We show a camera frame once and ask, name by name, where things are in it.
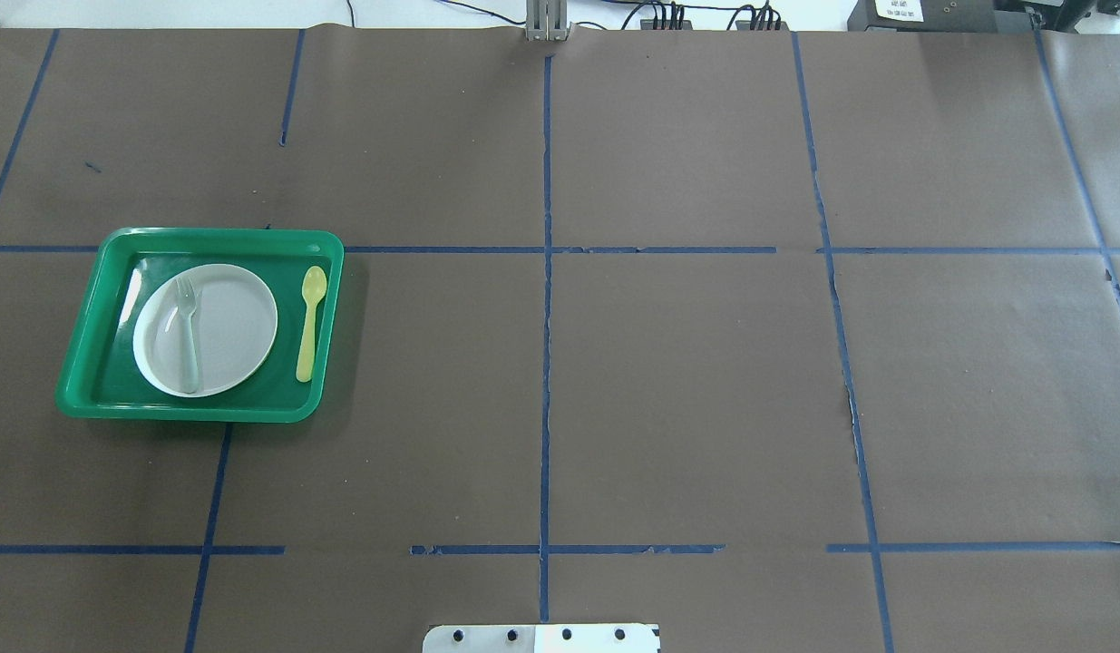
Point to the black equipment box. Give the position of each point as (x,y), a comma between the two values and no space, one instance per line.
(970,17)

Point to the green plastic tray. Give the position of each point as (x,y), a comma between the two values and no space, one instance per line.
(100,378)

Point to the yellow plastic spoon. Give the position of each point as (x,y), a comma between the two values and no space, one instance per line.
(313,291)

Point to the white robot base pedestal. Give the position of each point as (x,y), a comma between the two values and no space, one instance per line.
(578,637)

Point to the white round plate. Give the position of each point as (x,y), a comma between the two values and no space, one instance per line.
(236,325)

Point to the black power strip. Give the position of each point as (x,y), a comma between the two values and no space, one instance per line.
(674,17)

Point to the aluminium frame post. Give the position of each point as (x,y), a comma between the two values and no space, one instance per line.
(547,21)

